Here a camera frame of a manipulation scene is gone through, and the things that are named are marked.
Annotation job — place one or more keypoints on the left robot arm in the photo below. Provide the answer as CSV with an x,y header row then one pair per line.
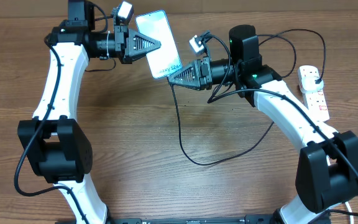
x,y
53,142

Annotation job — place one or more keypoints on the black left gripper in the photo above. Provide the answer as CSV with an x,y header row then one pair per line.
x,y
133,37

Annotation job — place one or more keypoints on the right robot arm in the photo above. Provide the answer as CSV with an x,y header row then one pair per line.
x,y
327,172

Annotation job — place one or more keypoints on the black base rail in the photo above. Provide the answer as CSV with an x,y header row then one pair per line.
x,y
191,221

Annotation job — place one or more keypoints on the Galaxy smartphone teal screen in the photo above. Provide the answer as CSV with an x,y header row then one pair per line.
x,y
165,60

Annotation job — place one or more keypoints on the white power strip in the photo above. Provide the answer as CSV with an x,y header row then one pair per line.
x,y
315,102

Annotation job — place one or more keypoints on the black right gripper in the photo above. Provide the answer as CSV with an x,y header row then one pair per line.
x,y
201,78

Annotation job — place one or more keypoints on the white charger plug adapter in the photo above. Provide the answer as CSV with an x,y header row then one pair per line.
x,y
310,84

